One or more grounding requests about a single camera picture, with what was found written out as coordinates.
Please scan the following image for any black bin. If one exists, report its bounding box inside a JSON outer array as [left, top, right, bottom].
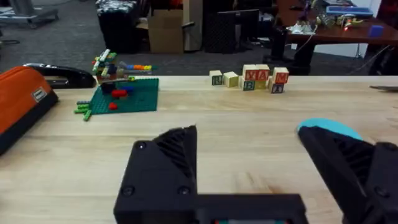
[[95, 0, 141, 54]]

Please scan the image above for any blue cube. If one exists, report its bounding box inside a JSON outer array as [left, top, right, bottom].
[[369, 24, 384, 39]]

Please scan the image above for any heap of wooden letter blocks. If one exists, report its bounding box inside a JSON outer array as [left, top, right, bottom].
[[209, 63, 290, 95]]

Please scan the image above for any orange and black zip bag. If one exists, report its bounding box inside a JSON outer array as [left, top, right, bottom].
[[0, 65, 59, 156]]

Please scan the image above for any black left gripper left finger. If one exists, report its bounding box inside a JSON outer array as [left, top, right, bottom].
[[113, 124, 198, 224]]

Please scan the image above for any dark brown wooden table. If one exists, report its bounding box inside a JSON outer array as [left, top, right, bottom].
[[262, 0, 398, 75]]

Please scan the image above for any cardboard box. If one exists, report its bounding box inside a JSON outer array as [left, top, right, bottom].
[[136, 9, 195, 54]]

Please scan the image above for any black computer case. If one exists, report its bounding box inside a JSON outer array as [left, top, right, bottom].
[[203, 9, 261, 54]]

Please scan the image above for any blue tray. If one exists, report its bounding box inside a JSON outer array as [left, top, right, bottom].
[[325, 5, 374, 17]]

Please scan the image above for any black stapler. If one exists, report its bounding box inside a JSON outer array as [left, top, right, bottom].
[[24, 63, 97, 90]]

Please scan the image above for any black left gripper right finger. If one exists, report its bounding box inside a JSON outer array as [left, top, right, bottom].
[[297, 126, 398, 224]]

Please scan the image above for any teal plate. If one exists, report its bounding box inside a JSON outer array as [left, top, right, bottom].
[[297, 118, 364, 141]]

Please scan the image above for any green board with toy blocks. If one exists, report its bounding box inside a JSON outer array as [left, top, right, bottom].
[[73, 49, 160, 122]]

